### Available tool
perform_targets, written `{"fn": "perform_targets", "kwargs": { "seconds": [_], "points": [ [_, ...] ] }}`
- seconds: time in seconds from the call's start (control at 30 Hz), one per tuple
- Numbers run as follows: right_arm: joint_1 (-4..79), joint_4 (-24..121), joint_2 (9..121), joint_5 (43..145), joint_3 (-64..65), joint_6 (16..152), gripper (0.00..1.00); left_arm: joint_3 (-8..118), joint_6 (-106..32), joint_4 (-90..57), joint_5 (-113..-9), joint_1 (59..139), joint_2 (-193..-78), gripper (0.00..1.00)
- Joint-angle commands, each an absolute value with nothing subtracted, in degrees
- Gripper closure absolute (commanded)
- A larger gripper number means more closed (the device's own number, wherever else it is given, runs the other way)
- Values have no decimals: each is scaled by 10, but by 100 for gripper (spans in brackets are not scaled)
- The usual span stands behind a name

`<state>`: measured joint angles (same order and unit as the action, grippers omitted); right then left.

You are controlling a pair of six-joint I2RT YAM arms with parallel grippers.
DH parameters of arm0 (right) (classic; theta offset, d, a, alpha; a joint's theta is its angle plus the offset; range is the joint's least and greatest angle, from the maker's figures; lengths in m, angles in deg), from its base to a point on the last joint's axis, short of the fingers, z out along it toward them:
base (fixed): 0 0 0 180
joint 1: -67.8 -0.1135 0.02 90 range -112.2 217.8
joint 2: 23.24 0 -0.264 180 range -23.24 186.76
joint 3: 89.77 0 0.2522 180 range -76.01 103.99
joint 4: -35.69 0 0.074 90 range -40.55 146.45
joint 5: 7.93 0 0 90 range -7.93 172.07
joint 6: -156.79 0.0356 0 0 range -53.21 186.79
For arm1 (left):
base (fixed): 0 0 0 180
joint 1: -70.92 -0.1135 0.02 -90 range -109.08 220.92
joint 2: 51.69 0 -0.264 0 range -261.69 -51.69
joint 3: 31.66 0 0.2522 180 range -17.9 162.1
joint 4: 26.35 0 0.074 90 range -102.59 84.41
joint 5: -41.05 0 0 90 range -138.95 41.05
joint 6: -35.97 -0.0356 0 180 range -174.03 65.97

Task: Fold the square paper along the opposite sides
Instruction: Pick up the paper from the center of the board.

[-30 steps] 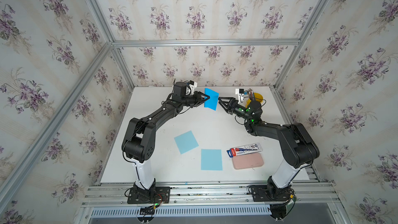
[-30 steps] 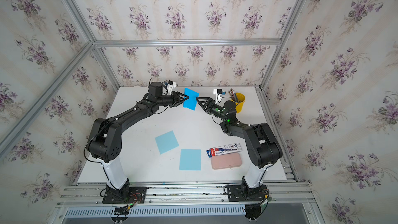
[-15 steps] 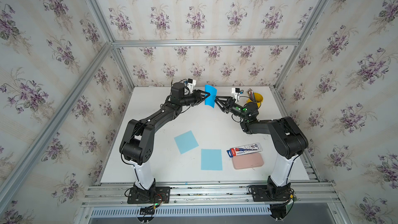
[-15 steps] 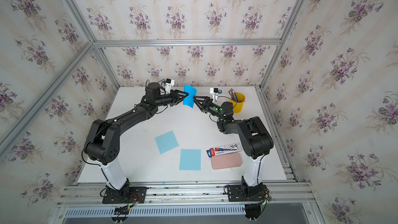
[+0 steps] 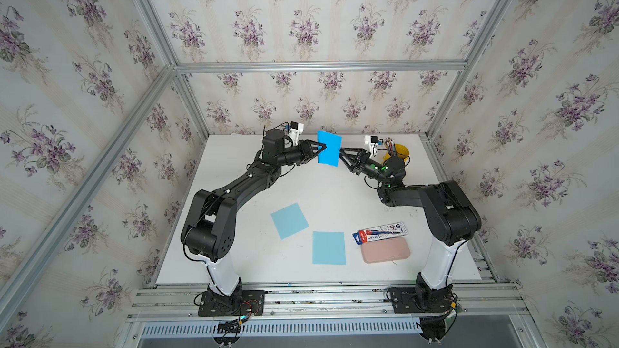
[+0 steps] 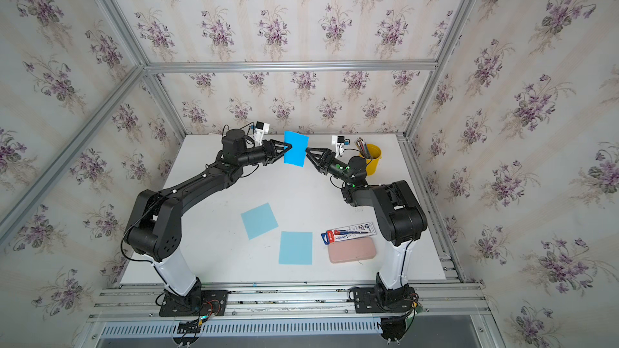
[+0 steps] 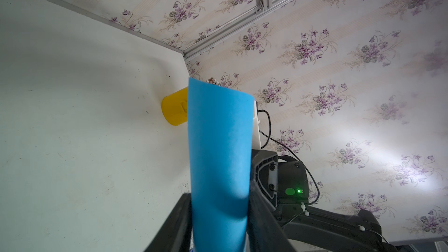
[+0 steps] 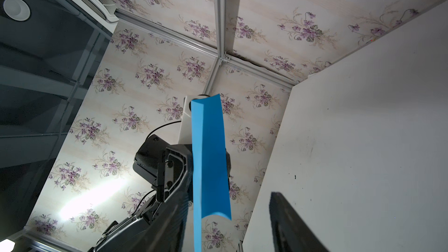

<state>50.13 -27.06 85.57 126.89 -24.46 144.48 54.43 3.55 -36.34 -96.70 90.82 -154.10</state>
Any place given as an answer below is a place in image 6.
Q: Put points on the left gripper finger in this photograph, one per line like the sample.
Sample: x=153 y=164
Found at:
x=276 y=151
x=276 y=144

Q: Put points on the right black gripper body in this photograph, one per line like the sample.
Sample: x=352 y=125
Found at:
x=334 y=168

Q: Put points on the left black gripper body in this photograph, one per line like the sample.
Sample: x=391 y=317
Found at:
x=256 y=155

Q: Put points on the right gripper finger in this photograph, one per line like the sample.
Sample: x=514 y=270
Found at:
x=318 y=152
x=316 y=162

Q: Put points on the bright blue square paper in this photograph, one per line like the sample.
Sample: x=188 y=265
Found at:
x=297 y=154

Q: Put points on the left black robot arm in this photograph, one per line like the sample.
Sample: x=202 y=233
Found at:
x=154 y=228

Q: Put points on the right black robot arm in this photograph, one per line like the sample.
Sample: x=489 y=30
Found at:
x=400 y=219

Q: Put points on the light blue tilted paper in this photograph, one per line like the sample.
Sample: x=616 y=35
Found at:
x=259 y=221

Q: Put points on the light blue front paper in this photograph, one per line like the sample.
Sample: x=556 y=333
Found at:
x=296 y=248

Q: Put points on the colored pencils bundle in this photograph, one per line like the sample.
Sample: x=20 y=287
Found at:
x=363 y=148

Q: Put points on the yellow pencil cup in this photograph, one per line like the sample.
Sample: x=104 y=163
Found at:
x=374 y=154

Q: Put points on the pink eraser case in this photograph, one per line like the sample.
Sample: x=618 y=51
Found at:
x=352 y=250

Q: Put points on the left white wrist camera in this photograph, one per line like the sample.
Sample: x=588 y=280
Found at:
x=259 y=130

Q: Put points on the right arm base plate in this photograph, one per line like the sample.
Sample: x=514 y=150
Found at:
x=376 y=300

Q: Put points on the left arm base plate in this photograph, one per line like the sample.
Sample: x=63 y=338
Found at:
x=205 y=303

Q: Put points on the aluminium front rail frame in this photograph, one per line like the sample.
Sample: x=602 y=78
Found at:
x=438 y=303

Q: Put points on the white vented cable duct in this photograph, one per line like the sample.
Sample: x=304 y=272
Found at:
x=244 y=328

